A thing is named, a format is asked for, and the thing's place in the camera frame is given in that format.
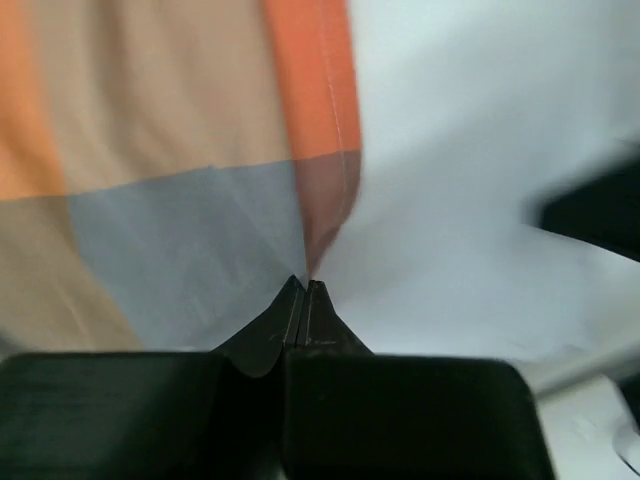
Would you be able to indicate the orange grey checked pillowcase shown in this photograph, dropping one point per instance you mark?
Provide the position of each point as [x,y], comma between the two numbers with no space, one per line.
[167,165]

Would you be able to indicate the aluminium table edge rail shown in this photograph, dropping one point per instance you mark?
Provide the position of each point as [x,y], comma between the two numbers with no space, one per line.
[548,378]

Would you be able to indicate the white pillow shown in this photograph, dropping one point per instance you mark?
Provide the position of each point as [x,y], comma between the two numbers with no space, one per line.
[472,112]

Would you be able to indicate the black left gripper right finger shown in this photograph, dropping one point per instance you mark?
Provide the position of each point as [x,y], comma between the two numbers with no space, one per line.
[352,414]

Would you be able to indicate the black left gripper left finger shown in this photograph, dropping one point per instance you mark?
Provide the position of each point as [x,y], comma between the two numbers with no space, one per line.
[147,415]

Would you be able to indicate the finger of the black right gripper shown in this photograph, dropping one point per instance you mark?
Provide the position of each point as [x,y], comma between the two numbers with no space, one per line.
[601,210]

